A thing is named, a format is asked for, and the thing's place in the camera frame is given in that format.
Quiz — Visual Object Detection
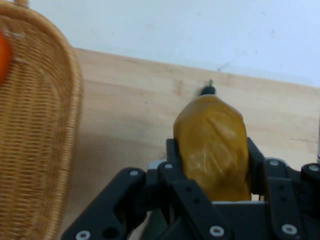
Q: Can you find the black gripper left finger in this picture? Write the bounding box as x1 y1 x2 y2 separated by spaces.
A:
60 138 234 240

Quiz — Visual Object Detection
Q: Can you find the yellow-brown bell pepper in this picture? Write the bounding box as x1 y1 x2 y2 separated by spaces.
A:
173 94 252 202

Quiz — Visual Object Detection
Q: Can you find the orange persimmon with green calyx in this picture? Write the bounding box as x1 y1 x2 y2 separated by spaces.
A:
0 29 14 85

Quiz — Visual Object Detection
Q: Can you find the woven wicker basket with handles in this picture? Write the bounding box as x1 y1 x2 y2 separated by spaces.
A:
0 0 84 240

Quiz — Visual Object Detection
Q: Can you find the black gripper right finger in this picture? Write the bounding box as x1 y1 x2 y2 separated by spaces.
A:
246 136 320 240

